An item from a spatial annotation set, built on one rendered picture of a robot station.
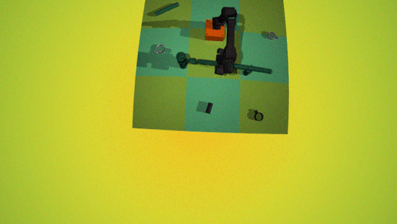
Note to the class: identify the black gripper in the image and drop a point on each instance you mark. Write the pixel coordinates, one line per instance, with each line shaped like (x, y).
(219, 67)

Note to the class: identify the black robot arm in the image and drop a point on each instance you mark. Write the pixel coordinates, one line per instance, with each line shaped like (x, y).
(229, 53)

